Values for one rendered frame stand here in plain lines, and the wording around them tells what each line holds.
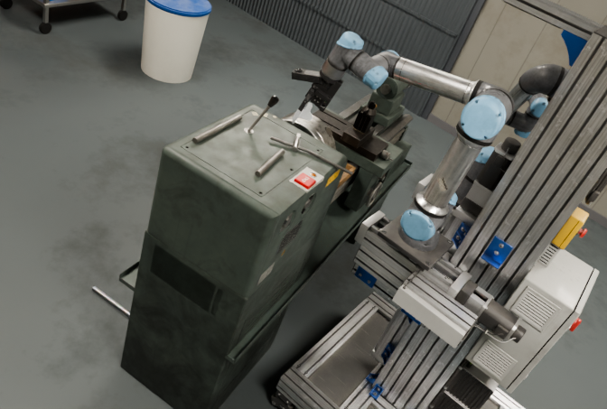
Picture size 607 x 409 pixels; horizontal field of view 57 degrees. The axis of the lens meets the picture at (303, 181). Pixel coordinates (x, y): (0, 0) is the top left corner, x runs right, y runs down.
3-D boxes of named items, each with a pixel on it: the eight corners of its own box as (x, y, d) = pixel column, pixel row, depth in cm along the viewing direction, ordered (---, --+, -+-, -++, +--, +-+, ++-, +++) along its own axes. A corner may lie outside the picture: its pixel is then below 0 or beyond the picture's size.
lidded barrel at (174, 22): (169, 52, 528) (181, -17, 491) (210, 79, 508) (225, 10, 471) (121, 60, 487) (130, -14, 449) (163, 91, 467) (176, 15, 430)
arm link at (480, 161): (464, 163, 242) (479, 138, 234) (493, 176, 241) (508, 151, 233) (463, 177, 232) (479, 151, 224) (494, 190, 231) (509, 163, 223)
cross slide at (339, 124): (373, 162, 288) (377, 155, 285) (304, 123, 299) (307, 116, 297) (386, 150, 302) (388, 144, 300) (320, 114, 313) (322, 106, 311)
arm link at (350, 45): (359, 48, 171) (340, 31, 172) (341, 75, 177) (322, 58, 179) (370, 43, 177) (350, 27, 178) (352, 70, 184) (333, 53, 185)
